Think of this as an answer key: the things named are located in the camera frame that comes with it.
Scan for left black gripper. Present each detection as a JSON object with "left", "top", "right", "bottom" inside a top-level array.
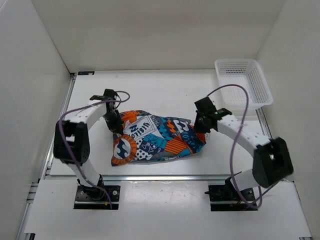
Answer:
[{"left": 102, "top": 109, "right": 124, "bottom": 135}]

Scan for colourful patterned shorts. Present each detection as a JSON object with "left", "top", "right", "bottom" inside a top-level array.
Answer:
[{"left": 110, "top": 110, "right": 206, "bottom": 166}]

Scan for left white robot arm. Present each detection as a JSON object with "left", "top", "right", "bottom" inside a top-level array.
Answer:
[{"left": 53, "top": 89, "right": 124, "bottom": 200}]

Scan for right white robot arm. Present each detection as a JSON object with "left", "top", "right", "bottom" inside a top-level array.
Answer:
[{"left": 194, "top": 97, "right": 294, "bottom": 200}]

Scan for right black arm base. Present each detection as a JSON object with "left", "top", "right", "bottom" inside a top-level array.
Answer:
[{"left": 205, "top": 177, "right": 258, "bottom": 212}]

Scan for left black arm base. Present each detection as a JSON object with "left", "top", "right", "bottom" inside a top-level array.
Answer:
[{"left": 73, "top": 179, "right": 121, "bottom": 210}]

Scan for small black corner label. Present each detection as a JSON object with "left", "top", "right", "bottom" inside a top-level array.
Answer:
[{"left": 77, "top": 71, "right": 95, "bottom": 76}]

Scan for white perforated plastic basket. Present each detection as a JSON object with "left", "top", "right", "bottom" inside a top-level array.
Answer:
[{"left": 214, "top": 58, "right": 273, "bottom": 116}]

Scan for right aluminium side rail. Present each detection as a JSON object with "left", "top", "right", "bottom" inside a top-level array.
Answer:
[{"left": 256, "top": 108, "right": 287, "bottom": 182}]

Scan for aluminium side rail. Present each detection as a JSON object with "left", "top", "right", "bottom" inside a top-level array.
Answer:
[
  {"left": 256, "top": 108, "right": 287, "bottom": 182},
  {"left": 26, "top": 73, "right": 77, "bottom": 205}
]

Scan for aluminium front rail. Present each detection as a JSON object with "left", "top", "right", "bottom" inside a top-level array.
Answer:
[{"left": 41, "top": 174, "right": 286, "bottom": 182}]

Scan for left aluminium side rail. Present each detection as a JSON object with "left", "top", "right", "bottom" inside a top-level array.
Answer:
[{"left": 26, "top": 73, "right": 77, "bottom": 205}]

